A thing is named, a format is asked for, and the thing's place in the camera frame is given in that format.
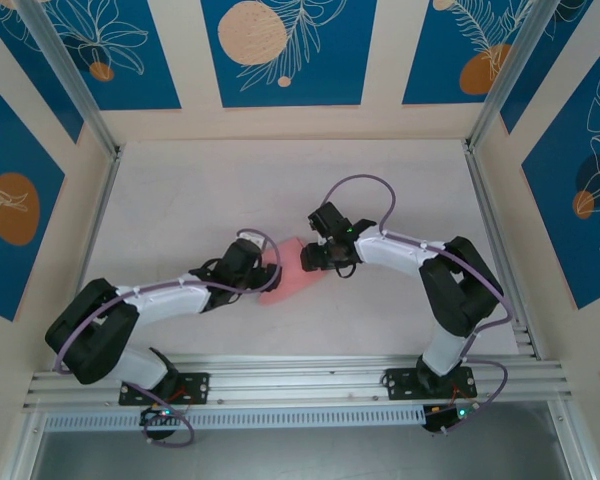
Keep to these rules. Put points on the blue floral wall poster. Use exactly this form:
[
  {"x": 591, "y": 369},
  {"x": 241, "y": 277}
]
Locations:
[
  {"x": 555, "y": 80},
  {"x": 30, "y": 90}
]

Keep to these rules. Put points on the blue poster fern orange circle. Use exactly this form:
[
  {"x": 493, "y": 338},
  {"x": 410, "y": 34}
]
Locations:
[{"x": 430, "y": 50}]

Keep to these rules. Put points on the short aluminium frame rail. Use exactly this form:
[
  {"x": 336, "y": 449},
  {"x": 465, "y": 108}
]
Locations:
[
  {"x": 22, "y": 450},
  {"x": 572, "y": 445}
]

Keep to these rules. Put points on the grey metal panel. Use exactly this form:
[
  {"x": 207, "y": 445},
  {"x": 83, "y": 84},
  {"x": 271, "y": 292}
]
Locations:
[{"x": 300, "y": 455}]

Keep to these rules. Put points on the aluminium side rail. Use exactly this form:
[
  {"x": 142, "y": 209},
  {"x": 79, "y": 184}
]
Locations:
[
  {"x": 486, "y": 200},
  {"x": 104, "y": 200}
]

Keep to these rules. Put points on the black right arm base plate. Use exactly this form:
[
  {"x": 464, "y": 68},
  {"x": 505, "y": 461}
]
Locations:
[{"x": 400, "y": 382}]

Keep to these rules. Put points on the blue poster large peach circle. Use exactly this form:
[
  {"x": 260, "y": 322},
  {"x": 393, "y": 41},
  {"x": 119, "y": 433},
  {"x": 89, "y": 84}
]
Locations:
[{"x": 330, "y": 75}]

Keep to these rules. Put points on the pink paper box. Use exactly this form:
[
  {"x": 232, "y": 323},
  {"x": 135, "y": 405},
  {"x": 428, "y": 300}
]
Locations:
[{"x": 292, "y": 285}]

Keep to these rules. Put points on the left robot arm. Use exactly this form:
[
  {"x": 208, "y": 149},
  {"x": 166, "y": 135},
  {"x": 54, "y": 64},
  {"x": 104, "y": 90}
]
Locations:
[{"x": 170, "y": 300}]

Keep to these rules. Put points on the aluminium corner post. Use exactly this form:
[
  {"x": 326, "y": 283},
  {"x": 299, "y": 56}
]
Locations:
[
  {"x": 75, "y": 85},
  {"x": 510, "y": 65}
]

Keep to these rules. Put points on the aluminium front rail frame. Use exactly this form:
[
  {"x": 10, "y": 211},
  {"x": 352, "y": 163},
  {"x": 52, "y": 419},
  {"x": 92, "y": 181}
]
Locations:
[{"x": 300, "y": 380}]

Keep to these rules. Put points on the blue poster dark circle flower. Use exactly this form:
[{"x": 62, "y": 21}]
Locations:
[{"x": 550, "y": 225}]

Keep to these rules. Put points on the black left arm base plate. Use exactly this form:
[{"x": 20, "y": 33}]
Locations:
[{"x": 197, "y": 387}]

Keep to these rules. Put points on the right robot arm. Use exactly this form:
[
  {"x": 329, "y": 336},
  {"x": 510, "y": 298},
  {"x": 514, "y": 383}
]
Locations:
[{"x": 395, "y": 252}]

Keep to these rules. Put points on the blue poster white flower outline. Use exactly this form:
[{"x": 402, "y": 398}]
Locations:
[{"x": 155, "y": 75}]

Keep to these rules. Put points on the blue poster orange circle flower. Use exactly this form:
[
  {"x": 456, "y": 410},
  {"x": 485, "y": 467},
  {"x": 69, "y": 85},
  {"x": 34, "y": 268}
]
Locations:
[{"x": 10, "y": 260}]

